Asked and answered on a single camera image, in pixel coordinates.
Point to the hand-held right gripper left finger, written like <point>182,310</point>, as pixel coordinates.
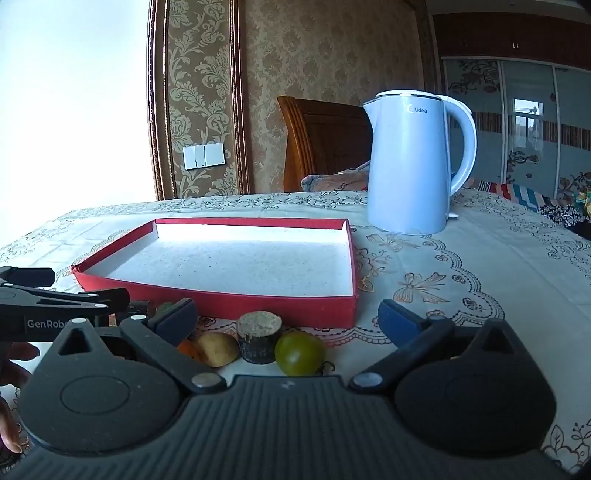
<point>178,321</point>

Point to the person's left hand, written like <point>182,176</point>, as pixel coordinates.
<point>16,354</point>

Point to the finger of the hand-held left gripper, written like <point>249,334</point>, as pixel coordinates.
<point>69,304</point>
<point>27,276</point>

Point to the colourful striped blanket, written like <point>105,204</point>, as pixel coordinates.
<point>517,191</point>

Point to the green lime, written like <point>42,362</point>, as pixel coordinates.
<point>164,308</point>

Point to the green tomato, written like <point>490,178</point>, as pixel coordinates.
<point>300,353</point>

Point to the yellow round fruit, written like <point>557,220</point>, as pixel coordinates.
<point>217,349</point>

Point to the orange mandarin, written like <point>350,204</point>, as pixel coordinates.
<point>188,349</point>

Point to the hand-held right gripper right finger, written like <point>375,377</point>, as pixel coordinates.
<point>399,323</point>

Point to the dark sugarcane piece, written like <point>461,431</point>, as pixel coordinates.
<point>258,341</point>
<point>141,306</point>

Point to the red shallow box tray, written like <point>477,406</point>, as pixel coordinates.
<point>217,309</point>

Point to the white wall light switch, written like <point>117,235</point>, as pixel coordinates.
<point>203,156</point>

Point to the wooden wall moulding frame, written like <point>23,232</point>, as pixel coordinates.
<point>159,138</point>

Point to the light blue electric kettle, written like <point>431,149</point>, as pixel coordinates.
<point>406,175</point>

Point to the plush pink grey pillow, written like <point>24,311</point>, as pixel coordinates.
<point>332,182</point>

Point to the dark floral cloth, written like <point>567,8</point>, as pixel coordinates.
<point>561,214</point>

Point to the wardrobe with floral sliding doors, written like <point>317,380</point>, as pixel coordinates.
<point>531,138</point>

